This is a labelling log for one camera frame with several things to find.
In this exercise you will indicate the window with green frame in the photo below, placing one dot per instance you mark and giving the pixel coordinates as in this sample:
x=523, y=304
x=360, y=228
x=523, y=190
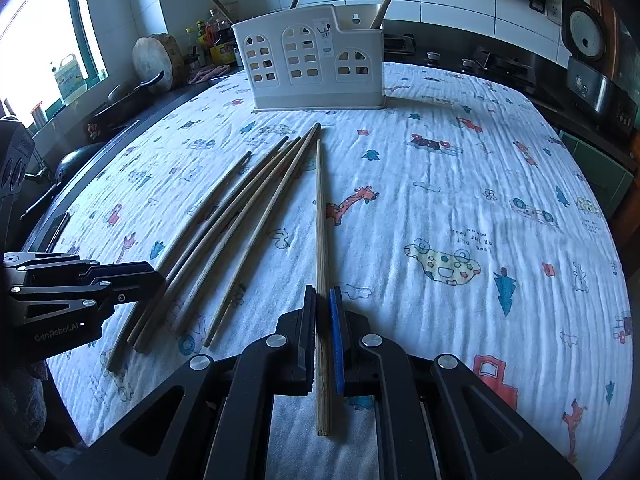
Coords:
x=40, y=35

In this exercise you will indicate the wall socket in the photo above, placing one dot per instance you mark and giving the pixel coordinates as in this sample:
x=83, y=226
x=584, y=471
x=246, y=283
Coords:
x=553, y=11

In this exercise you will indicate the person's left forearm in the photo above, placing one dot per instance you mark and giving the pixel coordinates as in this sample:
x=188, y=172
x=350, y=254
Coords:
x=20, y=400

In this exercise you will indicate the large sauce bottle yellow label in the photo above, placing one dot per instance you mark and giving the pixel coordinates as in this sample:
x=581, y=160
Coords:
x=220, y=37

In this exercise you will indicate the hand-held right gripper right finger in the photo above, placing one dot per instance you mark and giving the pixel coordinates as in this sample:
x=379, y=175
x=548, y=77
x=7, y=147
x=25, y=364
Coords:
x=336, y=340

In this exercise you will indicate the white utensil holder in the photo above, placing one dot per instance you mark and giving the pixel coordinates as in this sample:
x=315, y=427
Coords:
x=280, y=90

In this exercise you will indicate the red white small cloth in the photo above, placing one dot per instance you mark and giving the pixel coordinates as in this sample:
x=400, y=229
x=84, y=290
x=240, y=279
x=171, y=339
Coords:
x=93, y=131

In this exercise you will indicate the dark rice cooker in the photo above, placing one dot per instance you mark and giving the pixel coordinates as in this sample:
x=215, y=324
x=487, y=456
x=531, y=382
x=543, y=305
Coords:
x=595, y=90

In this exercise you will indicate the round wooden cutting board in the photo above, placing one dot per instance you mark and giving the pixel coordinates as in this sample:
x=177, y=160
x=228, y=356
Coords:
x=157, y=60

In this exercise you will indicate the white detergent jug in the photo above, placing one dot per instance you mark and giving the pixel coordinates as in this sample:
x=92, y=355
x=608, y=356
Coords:
x=69, y=77

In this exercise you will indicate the green bottle yellow cap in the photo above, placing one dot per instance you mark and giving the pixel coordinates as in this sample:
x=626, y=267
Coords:
x=201, y=37

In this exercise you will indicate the black gas stove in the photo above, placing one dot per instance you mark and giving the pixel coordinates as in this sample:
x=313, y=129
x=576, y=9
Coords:
x=495, y=67

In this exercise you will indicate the green base cabinet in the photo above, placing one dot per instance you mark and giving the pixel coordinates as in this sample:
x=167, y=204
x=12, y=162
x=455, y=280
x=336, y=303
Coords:
x=595, y=170

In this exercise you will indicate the printed cartoon blanket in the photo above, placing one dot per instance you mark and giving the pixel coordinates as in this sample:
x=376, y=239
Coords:
x=425, y=185

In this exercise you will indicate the pink cloth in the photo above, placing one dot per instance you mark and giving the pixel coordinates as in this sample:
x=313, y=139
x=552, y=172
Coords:
x=207, y=73

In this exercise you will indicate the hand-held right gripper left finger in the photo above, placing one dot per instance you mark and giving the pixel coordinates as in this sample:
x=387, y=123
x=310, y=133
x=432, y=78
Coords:
x=309, y=340

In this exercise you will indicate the small dark bottle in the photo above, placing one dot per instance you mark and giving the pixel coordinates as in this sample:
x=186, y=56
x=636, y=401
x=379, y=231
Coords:
x=190, y=45

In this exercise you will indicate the black wok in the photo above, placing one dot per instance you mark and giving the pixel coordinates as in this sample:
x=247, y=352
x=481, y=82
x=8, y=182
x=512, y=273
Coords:
x=75, y=165

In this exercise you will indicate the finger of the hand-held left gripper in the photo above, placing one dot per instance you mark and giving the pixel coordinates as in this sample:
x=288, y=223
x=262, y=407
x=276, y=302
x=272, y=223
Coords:
x=135, y=272
x=140, y=291

